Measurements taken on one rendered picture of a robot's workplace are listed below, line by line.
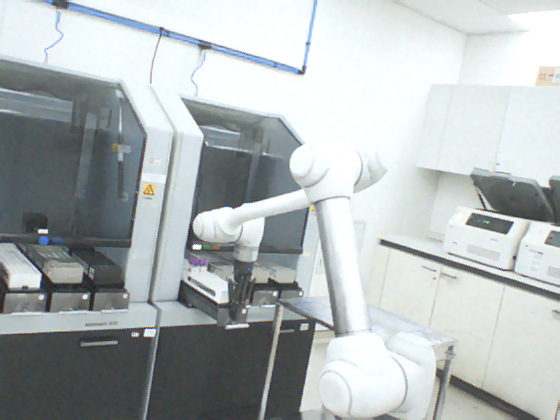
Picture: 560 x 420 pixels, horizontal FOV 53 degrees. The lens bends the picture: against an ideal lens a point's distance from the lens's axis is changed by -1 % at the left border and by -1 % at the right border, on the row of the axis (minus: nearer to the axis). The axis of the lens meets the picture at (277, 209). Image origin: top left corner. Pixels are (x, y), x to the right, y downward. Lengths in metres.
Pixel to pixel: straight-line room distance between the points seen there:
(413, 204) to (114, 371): 3.31
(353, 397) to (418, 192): 3.68
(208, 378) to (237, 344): 0.19
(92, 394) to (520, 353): 2.72
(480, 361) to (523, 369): 0.31
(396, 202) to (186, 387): 2.84
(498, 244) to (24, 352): 3.02
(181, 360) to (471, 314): 2.37
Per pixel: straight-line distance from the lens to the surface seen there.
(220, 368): 2.55
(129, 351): 2.31
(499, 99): 4.59
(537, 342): 3.98
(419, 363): 1.64
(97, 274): 2.24
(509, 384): 4.12
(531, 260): 3.98
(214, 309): 2.20
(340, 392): 1.47
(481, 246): 4.16
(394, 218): 4.84
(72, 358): 2.24
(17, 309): 2.11
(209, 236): 1.97
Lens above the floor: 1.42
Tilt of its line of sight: 6 degrees down
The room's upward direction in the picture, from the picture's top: 10 degrees clockwise
